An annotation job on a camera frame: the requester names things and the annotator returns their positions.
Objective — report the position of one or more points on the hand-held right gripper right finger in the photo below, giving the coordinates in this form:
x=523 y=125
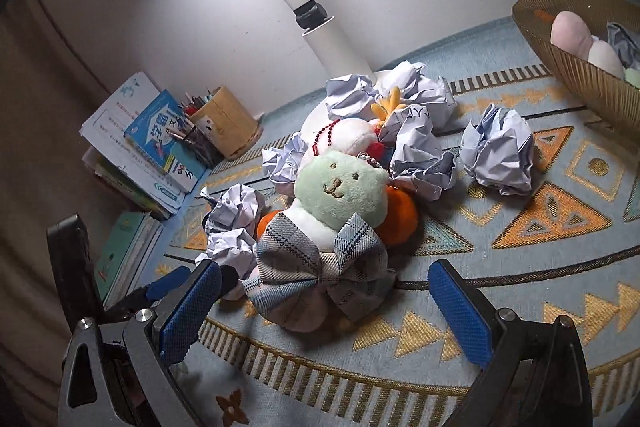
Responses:
x=460 y=317

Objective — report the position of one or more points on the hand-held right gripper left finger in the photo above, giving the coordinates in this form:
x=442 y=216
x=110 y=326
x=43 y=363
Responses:
x=190 y=312

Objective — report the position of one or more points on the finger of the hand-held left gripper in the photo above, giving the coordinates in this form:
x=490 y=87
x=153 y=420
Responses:
x=231 y=281
x=167 y=283

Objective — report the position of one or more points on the white paper ball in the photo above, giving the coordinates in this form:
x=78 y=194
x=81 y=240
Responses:
x=232 y=252
x=622 y=44
x=425 y=92
x=350 y=92
x=235 y=207
x=495 y=152
x=285 y=162

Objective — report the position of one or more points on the green bear plush plaid bow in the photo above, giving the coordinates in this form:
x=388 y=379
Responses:
x=325 y=257

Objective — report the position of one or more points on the green book stack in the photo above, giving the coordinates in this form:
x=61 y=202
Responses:
x=125 y=247

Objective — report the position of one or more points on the blue patterned round rug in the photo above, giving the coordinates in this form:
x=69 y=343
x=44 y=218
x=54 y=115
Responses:
x=500 y=257

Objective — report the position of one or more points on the stack of books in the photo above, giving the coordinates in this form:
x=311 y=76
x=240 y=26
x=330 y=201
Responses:
x=130 y=192

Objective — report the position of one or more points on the red orange printed plush pouch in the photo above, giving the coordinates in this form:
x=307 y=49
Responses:
x=400 y=217

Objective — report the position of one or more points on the black mesh pen holder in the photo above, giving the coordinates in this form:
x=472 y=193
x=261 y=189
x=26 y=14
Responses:
x=200 y=149

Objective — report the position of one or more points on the wooden pen holder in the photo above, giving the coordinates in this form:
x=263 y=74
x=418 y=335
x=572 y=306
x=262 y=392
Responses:
x=230 y=122

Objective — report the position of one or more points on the bundle of pens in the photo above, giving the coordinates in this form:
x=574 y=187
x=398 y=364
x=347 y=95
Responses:
x=197 y=102

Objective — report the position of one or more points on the white plush toy yellow antlers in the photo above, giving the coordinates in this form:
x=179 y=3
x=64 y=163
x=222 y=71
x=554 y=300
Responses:
x=350 y=134

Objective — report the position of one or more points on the black lamp knob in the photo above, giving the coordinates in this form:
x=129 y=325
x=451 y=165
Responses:
x=309 y=13

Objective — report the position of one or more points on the light green plush toy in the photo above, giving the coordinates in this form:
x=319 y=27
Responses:
x=632 y=78

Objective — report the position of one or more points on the pink plush toy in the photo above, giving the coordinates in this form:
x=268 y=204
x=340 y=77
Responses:
x=570 y=32

